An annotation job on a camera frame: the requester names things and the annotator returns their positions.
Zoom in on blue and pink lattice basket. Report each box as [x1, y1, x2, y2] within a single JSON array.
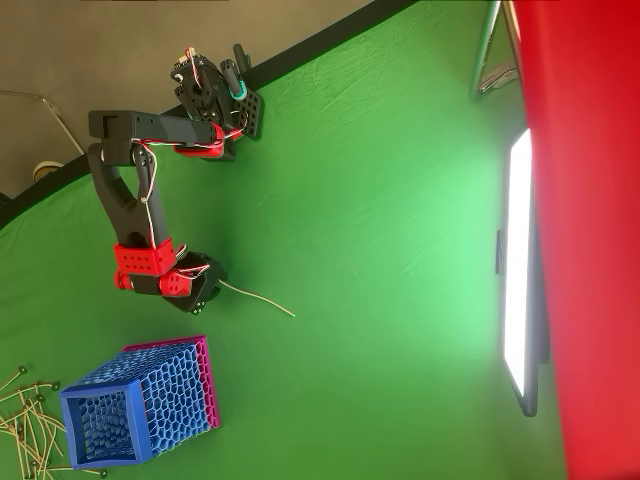
[[59, 333, 222, 470]]

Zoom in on blurry red pole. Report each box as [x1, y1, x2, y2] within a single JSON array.
[[509, 0, 640, 480]]

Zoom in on black and teal clamp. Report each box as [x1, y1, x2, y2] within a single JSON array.
[[219, 43, 251, 104]]

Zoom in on thin white cable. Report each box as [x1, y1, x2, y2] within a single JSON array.
[[0, 88, 87, 157]]

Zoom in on silver metal stand frame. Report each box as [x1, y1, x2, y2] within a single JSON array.
[[468, 0, 522, 102]]

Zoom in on bright white light panel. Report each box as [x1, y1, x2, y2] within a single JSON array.
[[495, 127, 552, 419]]

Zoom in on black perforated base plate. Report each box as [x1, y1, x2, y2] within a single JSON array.
[[233, 89, 264, 141]]

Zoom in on green cloth with black border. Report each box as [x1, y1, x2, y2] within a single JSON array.
[[0, 0, 569, 480]]

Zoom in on white round socket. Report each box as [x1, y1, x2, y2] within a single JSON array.
[[32, 159, 65, 184]]

